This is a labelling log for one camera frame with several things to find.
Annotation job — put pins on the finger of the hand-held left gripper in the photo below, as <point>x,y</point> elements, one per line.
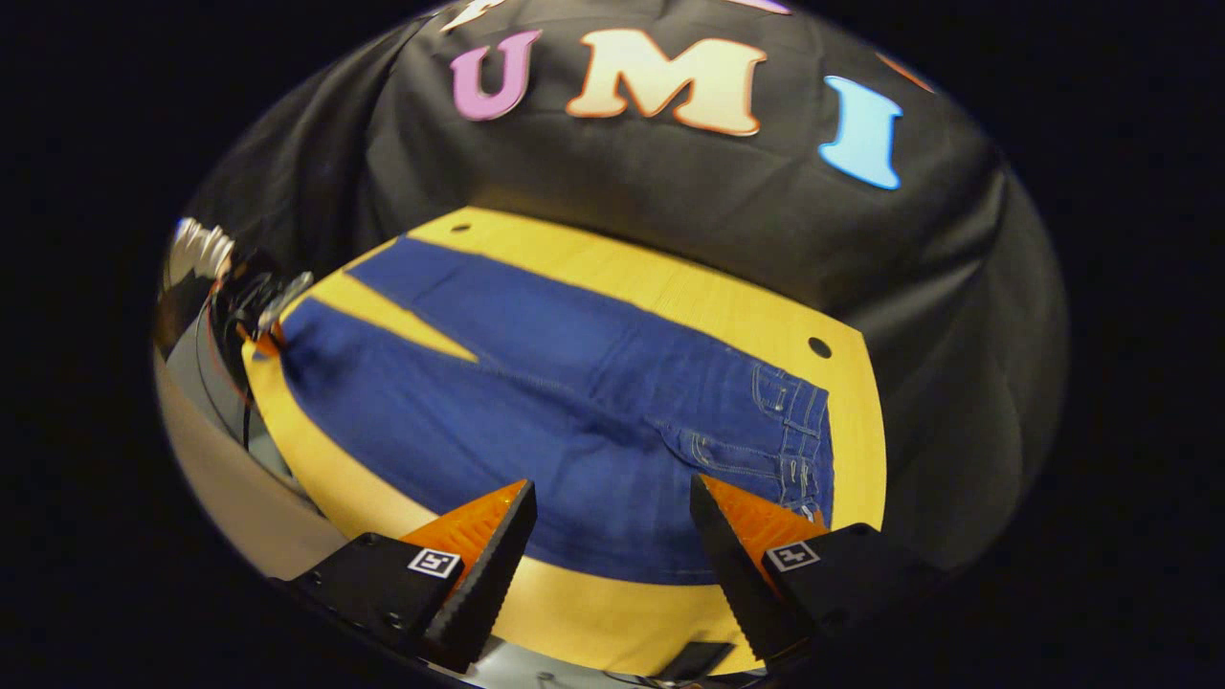
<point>263,343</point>

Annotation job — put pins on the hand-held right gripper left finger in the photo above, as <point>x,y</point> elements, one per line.
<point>498,560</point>

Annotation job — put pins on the black backdrop cloth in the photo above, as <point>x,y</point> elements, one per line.
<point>670,191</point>

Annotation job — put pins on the small black rectangular object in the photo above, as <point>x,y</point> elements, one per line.
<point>697,660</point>

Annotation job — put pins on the blue jeans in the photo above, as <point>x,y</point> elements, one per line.
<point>536,421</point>

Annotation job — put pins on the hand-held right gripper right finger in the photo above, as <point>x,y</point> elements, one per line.
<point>732,565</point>

